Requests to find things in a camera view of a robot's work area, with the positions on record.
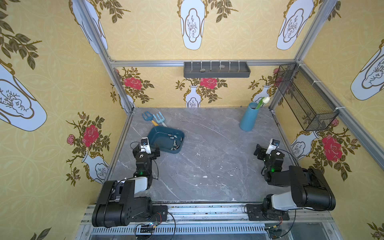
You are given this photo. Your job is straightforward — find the teal storage box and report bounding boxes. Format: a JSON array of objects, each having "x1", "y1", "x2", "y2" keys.
[{"x1": 148, "y1": 126, "x2": 185, "y2": 154}]

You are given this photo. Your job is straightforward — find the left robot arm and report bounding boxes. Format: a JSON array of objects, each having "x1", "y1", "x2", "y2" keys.
[{"x1": 92, "y1": 144, "x2": 168, "y2": 228}]

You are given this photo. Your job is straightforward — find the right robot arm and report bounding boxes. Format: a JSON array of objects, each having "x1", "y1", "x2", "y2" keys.
[{"x1": 245, "y1": 143, "x2": 336, "y2": 222}]

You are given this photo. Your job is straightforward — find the light blue toy fork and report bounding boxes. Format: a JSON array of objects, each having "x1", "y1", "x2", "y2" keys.
[{"x1": 153, "y1": 112, "x2": 167, "y2": 127}]

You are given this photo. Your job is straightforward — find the teal vase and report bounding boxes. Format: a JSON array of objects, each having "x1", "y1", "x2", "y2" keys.
[{"x1": 240, "y1": 103, "x2": 259, "y2": 132}]

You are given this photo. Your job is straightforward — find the white tulip flower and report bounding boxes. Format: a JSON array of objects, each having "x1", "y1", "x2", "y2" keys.
[{"x1": 256, "y1": 97, "x2": 271, "y2": 110}]

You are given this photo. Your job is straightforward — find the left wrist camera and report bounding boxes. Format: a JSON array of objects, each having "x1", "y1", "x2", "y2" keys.
[{"x1": 140, "y1": 137, "x2": 152, "y2": 155}]

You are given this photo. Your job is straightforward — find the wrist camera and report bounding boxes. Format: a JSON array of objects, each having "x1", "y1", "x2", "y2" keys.
[
  {"x1": 266, "y1": 139, "x2": 280, "y2": 155},
  {"x1": 140, "y1": 137, "x2": 152, "y2": 155}
]

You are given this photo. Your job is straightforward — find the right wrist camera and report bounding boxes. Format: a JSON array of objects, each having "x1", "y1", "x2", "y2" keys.
[{"x1": 266, "y1": 139, "x2": 280, "y2": 155}]

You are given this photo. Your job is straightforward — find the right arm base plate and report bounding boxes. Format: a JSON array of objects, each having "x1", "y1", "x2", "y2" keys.
[{"x1": 245, "y1": 204, "x2": 290, "y2": 221}]

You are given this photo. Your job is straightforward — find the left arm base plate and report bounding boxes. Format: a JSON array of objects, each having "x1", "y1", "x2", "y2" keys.
[{"x1": 150, "y1": 205, "x2": 168, "y2": 223}]

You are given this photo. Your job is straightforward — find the black wire mesh basket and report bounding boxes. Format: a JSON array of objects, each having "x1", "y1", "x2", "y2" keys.
[{"x1": 275, "y1": 64, "x2": 339, "y2": 131}]

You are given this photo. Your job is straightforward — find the grey wall shelf tray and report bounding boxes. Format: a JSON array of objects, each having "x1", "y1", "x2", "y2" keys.
[{"x1": 183, "y1": 61, "x2": 251, "y2": 79}]

